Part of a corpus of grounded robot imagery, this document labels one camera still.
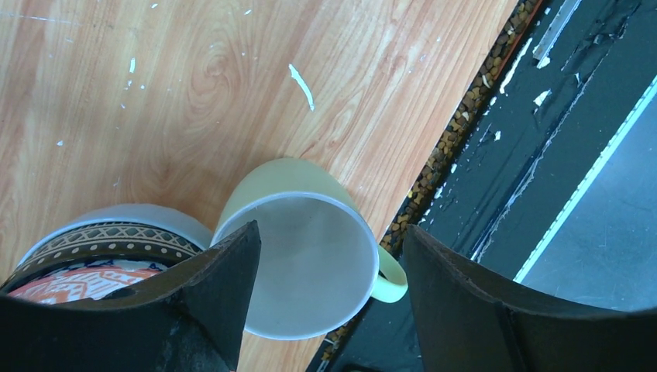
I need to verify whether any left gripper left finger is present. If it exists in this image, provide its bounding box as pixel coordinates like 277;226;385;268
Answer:
1;221;261;371

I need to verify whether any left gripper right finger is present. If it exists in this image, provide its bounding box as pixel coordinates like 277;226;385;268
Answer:
403;226;656;371

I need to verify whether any green handled cream mug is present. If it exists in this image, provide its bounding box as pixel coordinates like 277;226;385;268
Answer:
213;157;408;341

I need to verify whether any white patterned bowl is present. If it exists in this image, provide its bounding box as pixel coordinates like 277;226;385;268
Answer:
1;204;212;294

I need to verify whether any red patterned bowl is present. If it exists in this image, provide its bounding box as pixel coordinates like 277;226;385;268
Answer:
9;260;167;305

